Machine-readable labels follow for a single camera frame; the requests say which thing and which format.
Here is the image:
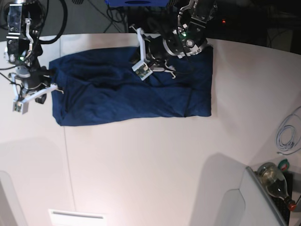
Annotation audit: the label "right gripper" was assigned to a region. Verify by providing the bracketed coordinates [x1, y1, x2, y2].
[21, 66, 55, 101]

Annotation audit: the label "coiled light grey cable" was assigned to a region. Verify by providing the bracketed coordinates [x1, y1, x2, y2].
[275, 112, 301, 156]

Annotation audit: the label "green tape roll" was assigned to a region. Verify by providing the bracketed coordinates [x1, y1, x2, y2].
[277, 159, 290, 172]

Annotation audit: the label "clear plastic bottle red cap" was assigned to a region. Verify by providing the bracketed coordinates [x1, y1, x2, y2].
[257, 162, 297, 211]

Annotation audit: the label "dark blue t-shirt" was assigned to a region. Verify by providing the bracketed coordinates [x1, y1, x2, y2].
[49, 47, 214, 126]

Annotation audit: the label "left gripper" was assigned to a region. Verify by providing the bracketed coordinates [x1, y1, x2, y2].
[134, 37, 172, 66]

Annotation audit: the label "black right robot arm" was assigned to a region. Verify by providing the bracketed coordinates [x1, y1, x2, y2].
[4, 0, 68, 104]

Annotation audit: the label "blue box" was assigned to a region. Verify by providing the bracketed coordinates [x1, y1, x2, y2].
[105, 0, 169, 7]

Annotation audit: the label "black cables on floor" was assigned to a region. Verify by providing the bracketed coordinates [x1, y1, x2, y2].
[103, 4, 129, 33]

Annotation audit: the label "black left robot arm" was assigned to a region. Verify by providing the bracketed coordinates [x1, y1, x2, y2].
[131, 0, 217, 71]

